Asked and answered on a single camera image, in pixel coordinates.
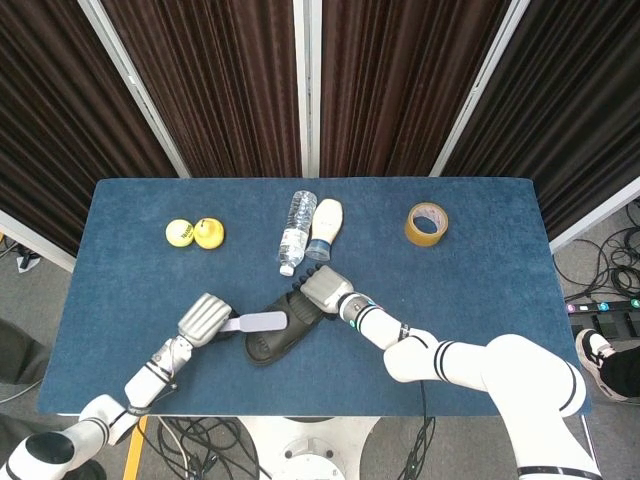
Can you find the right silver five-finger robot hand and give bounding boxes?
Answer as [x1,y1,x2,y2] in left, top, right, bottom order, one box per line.
[291,264,355,321]

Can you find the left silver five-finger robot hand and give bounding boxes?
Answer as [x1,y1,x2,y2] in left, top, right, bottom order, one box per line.
[177,293,242,350]

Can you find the lilac plastic scrubbing brush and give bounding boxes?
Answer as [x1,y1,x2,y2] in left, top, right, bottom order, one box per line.
[219,310,290,335]

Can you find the black rubber slipper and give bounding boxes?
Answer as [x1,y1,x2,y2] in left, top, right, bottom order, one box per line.
[243,292,326,368]

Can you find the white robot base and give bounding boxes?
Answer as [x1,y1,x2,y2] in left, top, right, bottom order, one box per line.
[239,415,382,480]

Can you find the clear plastic water bottle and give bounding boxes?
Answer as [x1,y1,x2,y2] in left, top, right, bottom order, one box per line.
[277,189,319,277]

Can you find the white bottle with blue cap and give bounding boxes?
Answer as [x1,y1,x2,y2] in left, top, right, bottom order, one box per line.
[304,198,345,262]

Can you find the yellow ball right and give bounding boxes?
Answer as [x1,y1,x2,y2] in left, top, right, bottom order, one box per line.
[193,216,226,251]

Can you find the yellow ball with print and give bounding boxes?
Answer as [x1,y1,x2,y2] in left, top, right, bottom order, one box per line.
[165,219,196,249]

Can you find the brown packing tape roll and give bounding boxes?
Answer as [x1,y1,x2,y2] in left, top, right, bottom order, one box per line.
[404,201,450,248]

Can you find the blue table cloth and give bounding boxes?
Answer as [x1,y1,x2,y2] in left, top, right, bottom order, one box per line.
[35,177,594,417]

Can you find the yellow floor tape strip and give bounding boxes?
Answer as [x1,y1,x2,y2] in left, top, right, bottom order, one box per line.
[122,417,150,480]

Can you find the dark brown pleated screen panel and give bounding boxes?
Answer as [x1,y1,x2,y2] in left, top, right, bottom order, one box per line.
[0,0,179,256]
[99,0,304,179]
[442,0,640,241]
[319,0,511,179]

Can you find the black power strip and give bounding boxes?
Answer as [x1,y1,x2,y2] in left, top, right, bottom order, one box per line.
[564,298,640,317]

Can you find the black and white sneaker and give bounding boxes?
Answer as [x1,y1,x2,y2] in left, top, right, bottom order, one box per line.
[574,328,640,404]

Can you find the black box on floor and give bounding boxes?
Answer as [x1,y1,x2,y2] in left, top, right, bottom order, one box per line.
[574,313,640,335]

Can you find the black cables under table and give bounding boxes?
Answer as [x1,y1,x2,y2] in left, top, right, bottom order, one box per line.
[144,417,274,480]

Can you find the thin black hanging cable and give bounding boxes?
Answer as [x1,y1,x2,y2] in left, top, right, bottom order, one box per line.
[399,380,437,480]

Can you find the white screen frame post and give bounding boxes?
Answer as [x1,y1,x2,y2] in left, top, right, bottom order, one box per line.
[430,0,531,177]
[292,0,322,179]
[77,0,191,179]

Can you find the black floor cable bundle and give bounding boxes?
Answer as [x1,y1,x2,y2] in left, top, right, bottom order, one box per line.
[554,199,640,301]

